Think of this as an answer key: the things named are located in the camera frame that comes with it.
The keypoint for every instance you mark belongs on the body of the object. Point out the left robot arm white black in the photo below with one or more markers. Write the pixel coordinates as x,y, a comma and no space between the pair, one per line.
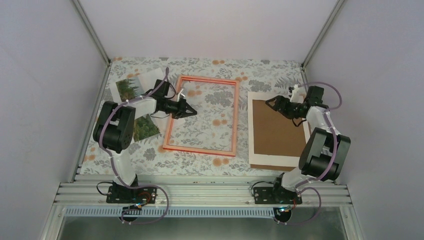
114,129

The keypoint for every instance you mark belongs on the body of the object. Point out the landscape photo print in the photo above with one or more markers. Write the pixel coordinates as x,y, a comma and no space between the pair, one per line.
148,125

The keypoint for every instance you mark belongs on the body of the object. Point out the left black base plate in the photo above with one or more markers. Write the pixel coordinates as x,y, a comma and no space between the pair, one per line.
121,195

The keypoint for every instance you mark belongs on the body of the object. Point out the floral patterned table cloth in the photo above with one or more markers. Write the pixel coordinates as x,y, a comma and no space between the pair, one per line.
148,157

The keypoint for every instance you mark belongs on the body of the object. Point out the brown backing board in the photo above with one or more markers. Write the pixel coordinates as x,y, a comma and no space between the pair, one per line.
273,134

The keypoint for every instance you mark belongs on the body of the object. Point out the aluminium rail base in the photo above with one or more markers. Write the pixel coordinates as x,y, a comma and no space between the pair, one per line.
198,191

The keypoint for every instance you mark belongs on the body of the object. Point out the red picture frame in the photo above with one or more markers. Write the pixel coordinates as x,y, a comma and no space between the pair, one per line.
235,116

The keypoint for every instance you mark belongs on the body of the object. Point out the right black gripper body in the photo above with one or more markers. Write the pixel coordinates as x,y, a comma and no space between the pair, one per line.
290,112

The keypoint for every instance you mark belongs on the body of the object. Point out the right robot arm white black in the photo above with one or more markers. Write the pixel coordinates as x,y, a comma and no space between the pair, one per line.
326,150

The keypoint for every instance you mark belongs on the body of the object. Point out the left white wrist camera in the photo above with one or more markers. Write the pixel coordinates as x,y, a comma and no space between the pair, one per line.
180,95

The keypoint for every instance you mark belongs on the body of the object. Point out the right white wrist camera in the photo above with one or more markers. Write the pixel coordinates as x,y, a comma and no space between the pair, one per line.
294,93

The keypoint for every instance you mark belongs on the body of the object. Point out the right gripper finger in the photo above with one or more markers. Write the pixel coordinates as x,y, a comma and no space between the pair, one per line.
277,106
276,100

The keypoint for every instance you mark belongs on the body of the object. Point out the grey slotted cable duct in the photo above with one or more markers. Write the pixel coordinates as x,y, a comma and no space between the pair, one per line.
173,212

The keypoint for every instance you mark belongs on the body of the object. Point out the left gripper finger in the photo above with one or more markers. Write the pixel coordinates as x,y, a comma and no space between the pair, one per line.
184,106
188,112

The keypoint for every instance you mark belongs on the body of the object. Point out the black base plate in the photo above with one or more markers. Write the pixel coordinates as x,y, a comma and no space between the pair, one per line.
267,195
121,195

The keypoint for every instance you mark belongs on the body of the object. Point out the white mat board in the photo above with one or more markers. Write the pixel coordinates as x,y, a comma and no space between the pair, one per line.
269,162

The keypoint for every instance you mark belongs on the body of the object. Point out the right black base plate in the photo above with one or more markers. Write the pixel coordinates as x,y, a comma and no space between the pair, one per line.
267,195

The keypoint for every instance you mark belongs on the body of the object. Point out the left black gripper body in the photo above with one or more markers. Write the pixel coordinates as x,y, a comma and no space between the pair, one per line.
176,111

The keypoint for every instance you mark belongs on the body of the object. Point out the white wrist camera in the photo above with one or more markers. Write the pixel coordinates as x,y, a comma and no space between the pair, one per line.
294,93
180,95

